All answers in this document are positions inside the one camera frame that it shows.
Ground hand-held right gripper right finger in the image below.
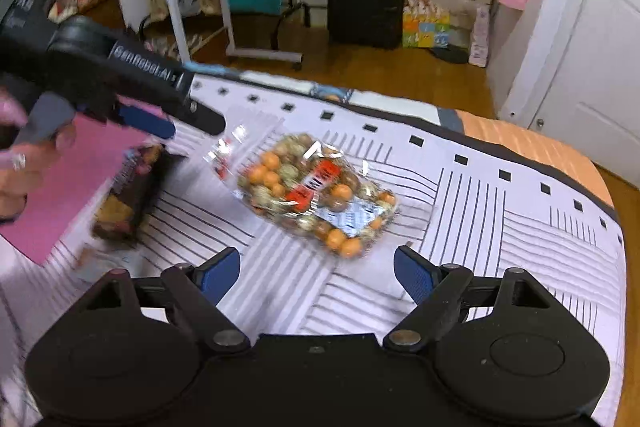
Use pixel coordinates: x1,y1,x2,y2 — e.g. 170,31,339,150
382,245,564,354

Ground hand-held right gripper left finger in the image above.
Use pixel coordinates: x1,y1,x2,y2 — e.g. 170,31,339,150
77,247,251,354

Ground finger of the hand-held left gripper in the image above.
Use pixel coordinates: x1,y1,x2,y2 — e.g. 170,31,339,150
184,99,227,137
116,101,177,140

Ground black snack packet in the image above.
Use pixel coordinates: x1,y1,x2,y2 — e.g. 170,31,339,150
92,144,174,249

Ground pink cardboard box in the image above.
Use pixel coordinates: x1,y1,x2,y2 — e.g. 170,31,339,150
0,99,172,266

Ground clear bag of coated nuts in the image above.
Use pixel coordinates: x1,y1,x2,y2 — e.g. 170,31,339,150
205,124,401,261

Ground white snack packet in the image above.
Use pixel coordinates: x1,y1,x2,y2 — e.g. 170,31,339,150
75,244,151,284

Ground person's left hand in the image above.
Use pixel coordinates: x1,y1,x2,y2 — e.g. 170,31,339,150
0,88,79,222

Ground striped white bed sheet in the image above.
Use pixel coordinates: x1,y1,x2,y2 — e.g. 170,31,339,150
0,62,627,427

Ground orange under sheet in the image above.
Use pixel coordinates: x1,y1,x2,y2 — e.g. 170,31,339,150
459,109,617,210

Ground black slippers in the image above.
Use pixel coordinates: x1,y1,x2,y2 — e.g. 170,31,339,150
429,44,471,66

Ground colourful gift bag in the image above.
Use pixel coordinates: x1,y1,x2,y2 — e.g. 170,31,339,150
402,0,451,49

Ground white printed plastic bag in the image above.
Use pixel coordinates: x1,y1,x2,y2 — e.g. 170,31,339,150
468,4,492,68

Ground white door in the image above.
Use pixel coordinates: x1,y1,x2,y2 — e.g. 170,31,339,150
501,0,640,188

